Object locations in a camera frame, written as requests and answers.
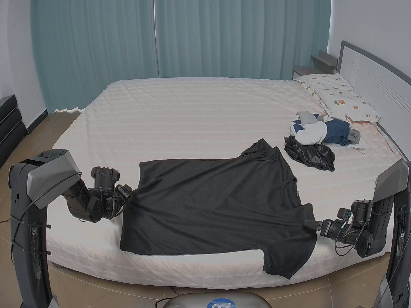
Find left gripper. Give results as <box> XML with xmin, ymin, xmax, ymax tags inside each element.
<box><xmin>113</xmin><ymin>184</ymin><xmax>133</xmax><ymax>212</ymax></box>

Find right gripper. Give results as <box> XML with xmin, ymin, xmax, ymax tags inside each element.
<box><xmin>316</xmin><ymin>218</ymin><xmax>342</xmax><ymax>241</ymax></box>

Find black T-shirt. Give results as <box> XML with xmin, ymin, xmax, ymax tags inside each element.
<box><xmin>120</xmin><ymin>138</ymin><xmax>318</xmax><ymax>280</ymax></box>

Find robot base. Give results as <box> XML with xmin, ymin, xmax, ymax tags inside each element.
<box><xmin>162</xmin><ymin>292</ymin><xmax>272</xmax><ymax>308</ymax></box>

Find pile of clothes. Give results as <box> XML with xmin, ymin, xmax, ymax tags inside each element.
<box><xmin>290</xmin><ymin>111</ymin><xmax>367</xmax><ymax>155</ymax></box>

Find bed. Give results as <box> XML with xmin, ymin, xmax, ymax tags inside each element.
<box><xmin>45</xmin><ymin>40</ymin><xmax>411</xmax><ymax>290</ymax></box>

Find black shiny garment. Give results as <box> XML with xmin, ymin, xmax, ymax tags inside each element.
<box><xmin>284</xmin><ymin>136</ymin><xmax>336</xmax><ymax>172</ymax></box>

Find black chest of drawers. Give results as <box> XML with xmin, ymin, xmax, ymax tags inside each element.
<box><xmin>0</xmin><ymin>95</ymin><xmax>27</xmax><ymax>169</ymax></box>

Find white printed pillow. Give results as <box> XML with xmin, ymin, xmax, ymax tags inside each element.
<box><xmin>295</xmin><ymin>73</ymin><xmax>382</xmax><ymax>123</ymax></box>

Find blue-green curtain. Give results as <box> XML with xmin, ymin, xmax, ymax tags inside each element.
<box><xmin>155</xmin><ymin>0</ymin><xmax>333</xmax><ymax>82</ymax></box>
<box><xmin>30</xmin><ymin>0</ymin><xmax>160</xmax><ymax>113</ymax></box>

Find grey bedside table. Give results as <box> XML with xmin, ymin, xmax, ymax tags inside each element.
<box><xmin>293</xmin><ymin>50</ymin><xmax>338</xmax><ymax>81</ymax></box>

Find black cable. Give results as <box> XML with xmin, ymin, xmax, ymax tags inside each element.
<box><xmin>10</xmin><ymin>172</ymin><xmax>81</xmax><ymax>246</ymax></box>
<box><xmin>157</xmin><ymin>287</ymin><xmax>180</xmax><ymax>308</ymax></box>

